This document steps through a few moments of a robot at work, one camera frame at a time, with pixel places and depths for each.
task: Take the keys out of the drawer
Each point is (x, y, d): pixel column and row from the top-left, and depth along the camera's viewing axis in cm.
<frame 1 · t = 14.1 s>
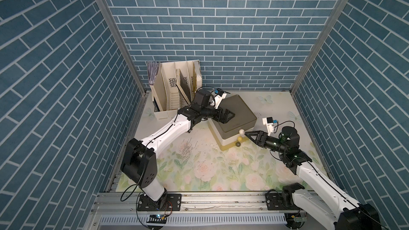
left hand: (232, 113, 78), fingers open
right hand: (248, 136, 76), fingers open
grey three-drawer cabinet: (232, 132, 80), point 19 cm above the table
grey top drawer white knob: (242, 131, 80), point 19 cm above the table
white file organizer: (176, 86, 99), point 20 cm above the table

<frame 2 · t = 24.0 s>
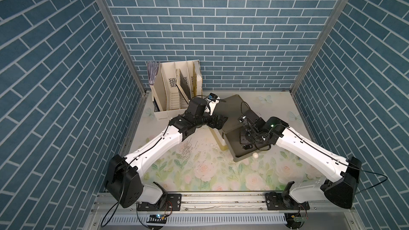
left hand: (224, 115, 77), fingers open
right hand: (242, 139, 76), fingers closed
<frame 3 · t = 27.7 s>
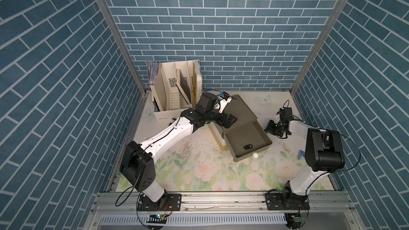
left hand: (234, 116, 78), fingers open
right hand: (268, 129, 99), fingers closed
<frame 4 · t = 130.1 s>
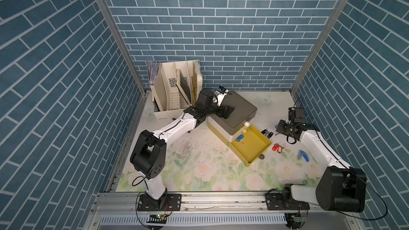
left hand: (230, 106, 85), fingers open
right hand: (282, 127, 88), fingers closed
yellow bottom drawer: (255, 144, 96), on the table
blue tag key: (239, 138, 96), point 2 cm above the table
black car key: (265, 132, 101), on the table
black tag key: (270, 134, 101), on the table
red tag key: (275, 146, 94), on the table
